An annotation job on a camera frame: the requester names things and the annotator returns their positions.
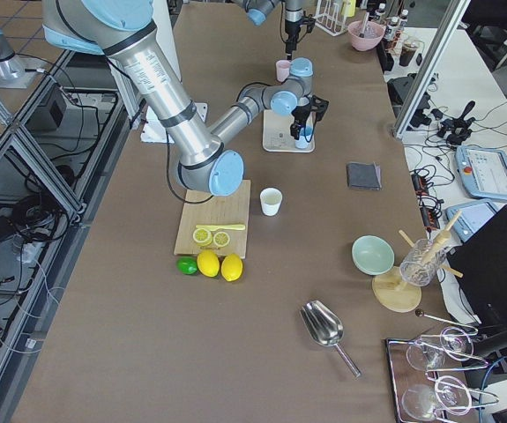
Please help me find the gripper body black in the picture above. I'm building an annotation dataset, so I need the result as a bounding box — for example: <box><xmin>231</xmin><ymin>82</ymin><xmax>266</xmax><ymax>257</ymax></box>
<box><xmin>290</xmin><ymin>95</ymin><xmax>328</xmax><ymax>140</ymax></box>
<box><xmin>284</xmin><ymin>14</ymin><xmax>314</xmax><ymax>54</ymax></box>

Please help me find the light blue cup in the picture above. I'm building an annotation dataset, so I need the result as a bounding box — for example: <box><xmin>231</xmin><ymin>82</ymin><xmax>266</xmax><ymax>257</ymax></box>
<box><xmin>295</xmin><ymin>126</ymin><xmax>314</xmax><ymax>151</ymax></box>

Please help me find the pink cup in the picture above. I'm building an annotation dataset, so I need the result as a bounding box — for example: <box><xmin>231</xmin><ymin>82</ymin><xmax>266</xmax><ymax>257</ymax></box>
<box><xmin>275</xmin><ymin>60</ymin><xmax>291</xmax><ymax>82</ymax></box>

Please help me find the white cup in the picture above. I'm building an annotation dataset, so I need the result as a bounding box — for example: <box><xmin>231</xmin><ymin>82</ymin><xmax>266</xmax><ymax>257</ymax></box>
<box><xmin>259</xmin><ymin>187</ymin><xmax>283</xmax><ymax>217</ymax></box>

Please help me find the white tray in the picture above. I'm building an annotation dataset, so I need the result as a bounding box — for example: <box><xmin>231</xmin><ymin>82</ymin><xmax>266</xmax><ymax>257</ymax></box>
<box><xmin>262</xmin><ymin>109</ymin><xmax>316</xmax><ymax>153</ymax></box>

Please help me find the metal glass rack tray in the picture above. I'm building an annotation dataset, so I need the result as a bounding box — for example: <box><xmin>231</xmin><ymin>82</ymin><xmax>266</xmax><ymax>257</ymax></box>
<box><xmin>384</xmin><ymin>326</ymin><xmax>499</xmax><ymax>422</ymax></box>

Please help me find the pink bowl with ice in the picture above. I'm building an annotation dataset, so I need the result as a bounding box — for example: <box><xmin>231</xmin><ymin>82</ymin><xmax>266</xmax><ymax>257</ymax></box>
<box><xmin>347</xmin><ymin>21</ymin><xmax>385</xmax><ymax>52</ymax></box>

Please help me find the grey folded cloth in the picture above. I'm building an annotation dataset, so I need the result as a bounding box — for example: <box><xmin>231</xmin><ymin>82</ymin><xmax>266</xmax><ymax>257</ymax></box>
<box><xmin>347</xmin><ymin>162</ymin><xmax>382</xmax><ymax>190</ymax></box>

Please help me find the iced coffee cup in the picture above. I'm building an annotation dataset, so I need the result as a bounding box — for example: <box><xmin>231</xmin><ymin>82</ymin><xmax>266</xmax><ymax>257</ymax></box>
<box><xmin>399</xmin><ymin>38</ymin><xmax>420</xmax><ymax>67</ymax></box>

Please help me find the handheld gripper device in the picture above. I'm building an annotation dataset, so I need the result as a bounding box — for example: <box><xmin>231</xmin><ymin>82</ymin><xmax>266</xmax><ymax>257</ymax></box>
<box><xmin>436</xmin><ymin>100</ymin><xmax>475</xmax><ymax>145</ymax></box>

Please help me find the bamboo cutting board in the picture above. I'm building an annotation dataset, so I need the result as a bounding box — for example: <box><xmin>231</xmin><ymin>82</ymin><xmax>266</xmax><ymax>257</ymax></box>
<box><xmin>174</xmin><ymin>180</ymin><xmax>251</xmax><ymax>259</ymax></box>

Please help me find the yellow plastic knife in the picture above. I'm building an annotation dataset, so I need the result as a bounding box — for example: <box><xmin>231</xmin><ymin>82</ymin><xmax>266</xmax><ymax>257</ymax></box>
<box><xmin>195</xmin><ymin>224</ymin><xmax>246</xmax><ymax>231</ymax></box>

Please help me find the mint green bowl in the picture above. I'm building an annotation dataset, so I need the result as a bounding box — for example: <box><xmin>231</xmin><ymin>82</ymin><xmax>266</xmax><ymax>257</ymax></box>
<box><xmin>351</xmin><ymin>235</ymin><xmax>395</xmax><ymax>276</ymax></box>

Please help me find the lemon slice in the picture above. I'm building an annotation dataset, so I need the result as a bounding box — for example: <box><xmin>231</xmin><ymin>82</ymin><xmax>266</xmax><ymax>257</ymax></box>
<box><xmin>192</xmin><ymin>228</ymin><xmax>213</xmax><ymax>247</ymax></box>
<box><xmin>212</xmin><ymin>231</ymin><xmax>231</xmax><ymax>249</ymax></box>

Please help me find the yellow lemon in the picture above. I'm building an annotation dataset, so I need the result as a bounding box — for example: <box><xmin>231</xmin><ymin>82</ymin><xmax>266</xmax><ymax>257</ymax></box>
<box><xmin>197</xmin><ymin>250</ymin><xmax>220</xmax><ymax>278</ymax></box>
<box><xmin>220</xmin><ymin>254</ymin><xmax>243</xmax><ymax>282</ymax></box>

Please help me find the blue teach pendant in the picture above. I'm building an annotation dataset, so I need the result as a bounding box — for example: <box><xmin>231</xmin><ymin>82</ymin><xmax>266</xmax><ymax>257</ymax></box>
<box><xmin>445</xmin><ymin>199</ymin><xmax>498</xmax><ymax>242</ymax></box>
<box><xmin>455</xmin><ymin>145</ymin><xmax>507</xmax><ymax>203</ymax></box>

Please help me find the clear glass cup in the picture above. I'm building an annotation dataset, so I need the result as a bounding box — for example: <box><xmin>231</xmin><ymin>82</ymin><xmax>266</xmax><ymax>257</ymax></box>
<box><xmin>399</xmin><ymin>239</ymin><xmax>447</xmax><ymax>286</ymax></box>

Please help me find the wooden cup stand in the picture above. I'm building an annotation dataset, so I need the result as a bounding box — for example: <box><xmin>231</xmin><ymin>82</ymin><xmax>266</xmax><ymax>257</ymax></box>
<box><xmin>372</xmin><ymin>211</ymin><xmax>463</xmax><ymax>313</ymax></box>

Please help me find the green lime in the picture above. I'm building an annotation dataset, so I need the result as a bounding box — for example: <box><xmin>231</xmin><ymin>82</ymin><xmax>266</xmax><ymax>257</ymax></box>
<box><xmin>176</xmin><ymin>256</ymin><xmax>198</xmax><ymax>275</ymax></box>

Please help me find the steel scoop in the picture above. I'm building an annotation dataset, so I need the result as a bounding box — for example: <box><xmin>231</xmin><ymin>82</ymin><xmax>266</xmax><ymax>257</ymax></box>
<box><xmin>301</xmin><ymin>300</ymin><xmax>362</xmax><ymax>378</ymax></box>

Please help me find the black monitor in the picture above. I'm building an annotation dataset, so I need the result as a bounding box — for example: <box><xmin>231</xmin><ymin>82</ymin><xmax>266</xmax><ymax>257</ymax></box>
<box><xmin>449</xmin><ymin>205</ymin><xmax>507</xmax><ymax>326</ymax></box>

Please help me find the wine glass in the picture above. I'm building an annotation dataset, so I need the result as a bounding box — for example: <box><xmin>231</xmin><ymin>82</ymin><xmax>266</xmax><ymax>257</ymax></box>
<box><xmin>402</xmin><ymin>375</ymin><xmax>473</xmax><ymax>422</ymax></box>
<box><xmin>406</xmin><ymin>326</ymin><xmax>473</xmax><ymax>371</ymax></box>

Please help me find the white wire rack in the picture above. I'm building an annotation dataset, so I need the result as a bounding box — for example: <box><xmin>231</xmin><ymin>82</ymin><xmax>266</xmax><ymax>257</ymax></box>
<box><xmin>314</xmin><ymin>0</ymin><xmax>356</xmax><ymax>36</ymax></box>

